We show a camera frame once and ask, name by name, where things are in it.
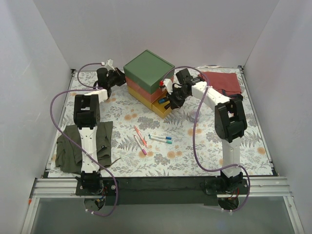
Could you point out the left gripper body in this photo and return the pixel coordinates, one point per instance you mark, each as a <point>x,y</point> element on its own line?
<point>117,77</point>

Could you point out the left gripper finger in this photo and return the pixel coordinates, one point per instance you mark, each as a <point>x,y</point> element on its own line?
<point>120,82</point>
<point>119,74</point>

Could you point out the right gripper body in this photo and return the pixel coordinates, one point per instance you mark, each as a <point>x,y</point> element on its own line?
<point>174,96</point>

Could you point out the blue cap black highlighter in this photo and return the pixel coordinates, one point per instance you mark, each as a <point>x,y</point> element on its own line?
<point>163,100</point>

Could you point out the yellow bottom drawer box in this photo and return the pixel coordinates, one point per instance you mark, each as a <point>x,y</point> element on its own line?
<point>151,100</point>

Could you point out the white blue marker pen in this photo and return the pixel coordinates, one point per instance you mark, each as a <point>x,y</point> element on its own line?
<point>160,137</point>

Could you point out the white teal marker pen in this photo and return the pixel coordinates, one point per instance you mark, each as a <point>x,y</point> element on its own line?
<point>161,140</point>

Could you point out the orange pink marker pen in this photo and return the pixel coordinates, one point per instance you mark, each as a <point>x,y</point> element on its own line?
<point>140,136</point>

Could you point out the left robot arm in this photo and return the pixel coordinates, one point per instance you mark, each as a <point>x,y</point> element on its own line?
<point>95,136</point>

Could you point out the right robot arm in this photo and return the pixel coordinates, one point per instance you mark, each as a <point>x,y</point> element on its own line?
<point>229,123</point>

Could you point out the floral patterned table mat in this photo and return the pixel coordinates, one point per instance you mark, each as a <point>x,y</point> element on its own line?
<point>195,146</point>

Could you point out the red folded cloth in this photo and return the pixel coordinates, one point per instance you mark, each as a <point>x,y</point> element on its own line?
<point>225,83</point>

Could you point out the white magenta marker pen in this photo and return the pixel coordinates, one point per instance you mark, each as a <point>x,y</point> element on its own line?
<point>140,146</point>

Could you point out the olive green folded cloth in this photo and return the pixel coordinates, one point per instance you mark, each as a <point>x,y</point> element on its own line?
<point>69,156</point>

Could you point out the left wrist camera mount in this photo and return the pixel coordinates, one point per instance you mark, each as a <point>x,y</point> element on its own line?
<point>108,65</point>

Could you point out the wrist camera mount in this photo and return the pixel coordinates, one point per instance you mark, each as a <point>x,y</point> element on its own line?
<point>167,85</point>
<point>108,65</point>

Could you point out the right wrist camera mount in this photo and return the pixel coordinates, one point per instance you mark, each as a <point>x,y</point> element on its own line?
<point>167,85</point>

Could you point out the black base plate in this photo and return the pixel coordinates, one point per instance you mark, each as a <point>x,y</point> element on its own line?
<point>160,190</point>

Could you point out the aluminium frame rail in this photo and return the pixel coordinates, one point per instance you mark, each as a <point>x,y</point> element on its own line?
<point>259,186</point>

